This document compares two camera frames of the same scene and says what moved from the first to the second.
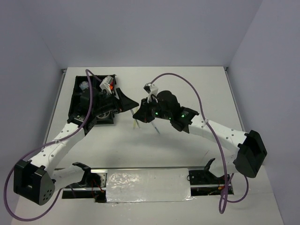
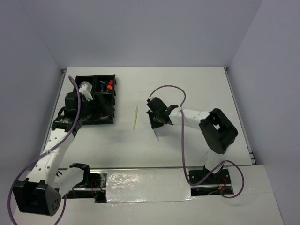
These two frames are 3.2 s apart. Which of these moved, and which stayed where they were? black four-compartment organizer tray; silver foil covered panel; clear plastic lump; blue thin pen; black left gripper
Moved: blue thin pen; black left gripper
Stayed: black four-compartment organizer tray; clear plastic lump; silver foil covered panel
